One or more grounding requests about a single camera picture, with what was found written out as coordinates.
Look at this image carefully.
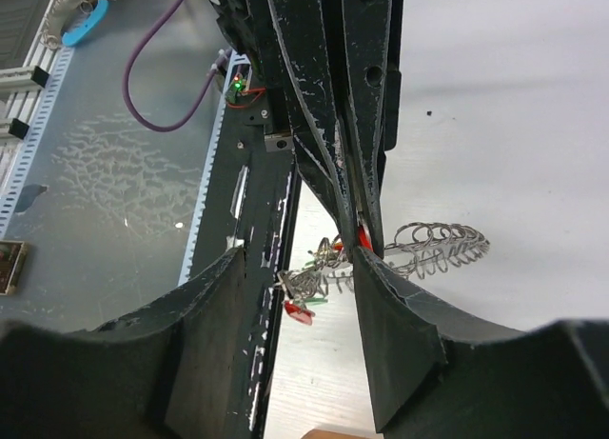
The white slotted cable duct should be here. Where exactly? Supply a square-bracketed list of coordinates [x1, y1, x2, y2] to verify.
[1, 49, 221, 282]

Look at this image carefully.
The wooden compartment tray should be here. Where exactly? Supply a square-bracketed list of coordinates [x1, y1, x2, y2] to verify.
[302, 428, 383, 439]

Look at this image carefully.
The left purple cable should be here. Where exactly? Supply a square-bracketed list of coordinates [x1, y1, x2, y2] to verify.
[123, 0, 229, 133]

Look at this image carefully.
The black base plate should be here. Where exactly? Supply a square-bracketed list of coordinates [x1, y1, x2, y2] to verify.
[166, 100, 301, 438]

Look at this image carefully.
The green key tag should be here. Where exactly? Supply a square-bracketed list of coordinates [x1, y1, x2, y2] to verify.
[304, 261, 329, 304]

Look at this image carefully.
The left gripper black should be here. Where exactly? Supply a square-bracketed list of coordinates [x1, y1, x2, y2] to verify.
[215, 0, 403, 258]

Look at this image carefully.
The blue plastic handle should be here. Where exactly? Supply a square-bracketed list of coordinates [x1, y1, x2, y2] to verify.
[61, 0, 109, 48]

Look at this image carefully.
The red key tag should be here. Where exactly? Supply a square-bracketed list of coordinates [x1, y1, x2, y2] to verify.
[284, 301, 315, 326]

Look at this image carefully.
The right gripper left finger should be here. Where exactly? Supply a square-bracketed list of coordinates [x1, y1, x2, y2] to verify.
[0, 246, 246, 439]

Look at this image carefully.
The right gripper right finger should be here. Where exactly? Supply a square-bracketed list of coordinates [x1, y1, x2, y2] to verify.
[353, 248, 608, 438]

